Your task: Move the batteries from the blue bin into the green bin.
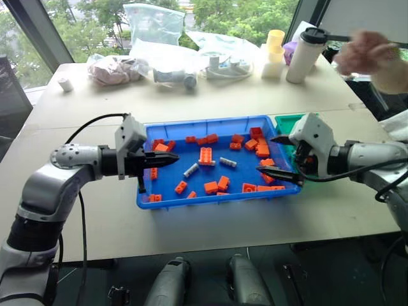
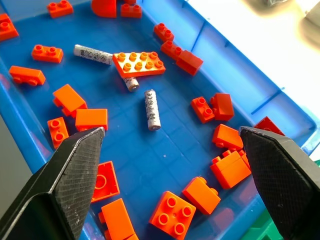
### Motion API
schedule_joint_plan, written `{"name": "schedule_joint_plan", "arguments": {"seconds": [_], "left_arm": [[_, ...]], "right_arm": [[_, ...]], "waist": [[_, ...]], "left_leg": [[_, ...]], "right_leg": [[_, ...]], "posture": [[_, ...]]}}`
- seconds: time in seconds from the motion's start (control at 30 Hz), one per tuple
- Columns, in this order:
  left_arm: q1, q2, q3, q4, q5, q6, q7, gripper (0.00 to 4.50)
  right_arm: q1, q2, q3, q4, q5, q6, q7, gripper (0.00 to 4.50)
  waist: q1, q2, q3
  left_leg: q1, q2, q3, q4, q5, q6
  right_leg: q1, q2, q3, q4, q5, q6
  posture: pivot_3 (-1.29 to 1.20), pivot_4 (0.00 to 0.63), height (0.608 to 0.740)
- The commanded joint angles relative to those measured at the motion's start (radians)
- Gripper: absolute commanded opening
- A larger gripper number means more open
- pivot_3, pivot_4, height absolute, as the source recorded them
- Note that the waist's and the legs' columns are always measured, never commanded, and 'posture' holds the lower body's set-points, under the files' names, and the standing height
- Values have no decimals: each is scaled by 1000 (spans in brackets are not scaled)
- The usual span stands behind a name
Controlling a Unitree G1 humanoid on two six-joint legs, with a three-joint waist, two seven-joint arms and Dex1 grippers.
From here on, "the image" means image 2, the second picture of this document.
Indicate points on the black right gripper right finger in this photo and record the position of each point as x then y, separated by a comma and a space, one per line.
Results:
280, 175

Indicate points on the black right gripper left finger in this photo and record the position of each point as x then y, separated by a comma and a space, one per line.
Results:
65, 185

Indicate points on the upside-down orange plastic brick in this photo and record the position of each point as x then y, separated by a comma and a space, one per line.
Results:
106, 181

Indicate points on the blue plastic bin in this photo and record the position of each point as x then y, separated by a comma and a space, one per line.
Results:
160, 155

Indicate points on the orange four-stud plastic brick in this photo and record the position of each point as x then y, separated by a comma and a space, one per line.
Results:
172, 216

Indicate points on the silver printed AA battery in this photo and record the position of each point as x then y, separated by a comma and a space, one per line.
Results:
152, 110
132, 83
93, 54

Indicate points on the orange eight-stud flat plate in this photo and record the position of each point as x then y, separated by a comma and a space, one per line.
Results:
138, 64

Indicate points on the red plastic toy brick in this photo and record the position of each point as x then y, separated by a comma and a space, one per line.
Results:
104, 8

